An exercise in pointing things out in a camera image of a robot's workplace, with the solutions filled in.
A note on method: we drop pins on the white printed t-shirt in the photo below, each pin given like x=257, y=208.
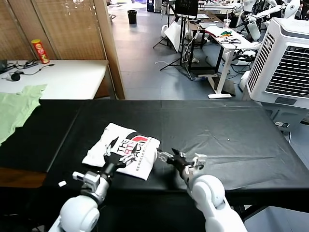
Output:
x=135, y=157

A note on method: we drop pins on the black trash bin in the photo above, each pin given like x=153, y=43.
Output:
x=132, y=17

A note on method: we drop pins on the folded cloth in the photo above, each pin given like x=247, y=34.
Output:
x=213, y=30

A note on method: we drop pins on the colourful cloth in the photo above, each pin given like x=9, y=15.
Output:
x=226, y=33

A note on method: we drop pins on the white side table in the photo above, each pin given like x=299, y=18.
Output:
x=67, y=77

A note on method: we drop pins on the long white table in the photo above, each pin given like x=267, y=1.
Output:
x=214, y=6

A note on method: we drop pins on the grey floor power strip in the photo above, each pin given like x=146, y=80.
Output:
x=282, y=124

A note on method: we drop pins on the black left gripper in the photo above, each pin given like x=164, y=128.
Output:
x=111, y=166

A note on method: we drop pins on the dark metal table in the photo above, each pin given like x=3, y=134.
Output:
x=196, y=43

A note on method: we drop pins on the small white tag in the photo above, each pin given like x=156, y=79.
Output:
x=62, y=183

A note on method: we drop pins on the black power strip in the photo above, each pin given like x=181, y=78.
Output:
x=31, y=65

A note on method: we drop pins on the white standing desk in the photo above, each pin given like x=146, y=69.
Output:
x=233, y=46

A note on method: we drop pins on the grey laptop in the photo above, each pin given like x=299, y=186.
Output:
x=211, y=24

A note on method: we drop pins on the white plastic jug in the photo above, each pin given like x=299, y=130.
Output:
x=164, y=30

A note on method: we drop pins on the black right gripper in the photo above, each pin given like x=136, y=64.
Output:
x=181, y=164

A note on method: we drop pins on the wooden post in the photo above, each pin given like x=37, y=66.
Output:
x=112, y=48

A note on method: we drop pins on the white air cooler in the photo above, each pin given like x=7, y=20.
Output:
x=282, y=62

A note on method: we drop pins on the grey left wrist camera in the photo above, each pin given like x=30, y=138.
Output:
x=89, y=180

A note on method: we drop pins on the red yellow chips can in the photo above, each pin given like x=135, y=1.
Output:
x=41, y=52

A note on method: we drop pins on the white foam board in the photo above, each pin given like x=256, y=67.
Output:
x=175, y=33

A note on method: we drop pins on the black round mouse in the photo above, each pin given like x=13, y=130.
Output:
x=15, y=76

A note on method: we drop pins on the black tripod stand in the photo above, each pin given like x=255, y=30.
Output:
x=169, y=29

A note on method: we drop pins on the black table cover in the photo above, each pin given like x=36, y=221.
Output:
x=217, y=120

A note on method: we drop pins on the black monitor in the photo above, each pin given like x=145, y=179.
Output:
x=186, y=7

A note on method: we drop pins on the light green garment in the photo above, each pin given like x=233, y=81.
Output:
x=14, y=108

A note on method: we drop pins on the plastic cup with straw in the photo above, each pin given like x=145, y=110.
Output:
x=227, y=23

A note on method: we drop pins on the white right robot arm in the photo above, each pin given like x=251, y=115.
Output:
x=212, y=200

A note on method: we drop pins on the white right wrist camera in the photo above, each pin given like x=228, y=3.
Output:
x=200, y=159

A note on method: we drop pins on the white humanoid robot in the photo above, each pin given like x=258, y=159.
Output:
x=251, y=17
x=289, y=8

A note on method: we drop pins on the bamboo folding screen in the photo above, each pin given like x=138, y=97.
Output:
x=60, y=24

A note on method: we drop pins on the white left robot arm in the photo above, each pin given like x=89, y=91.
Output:
x=79, y=212

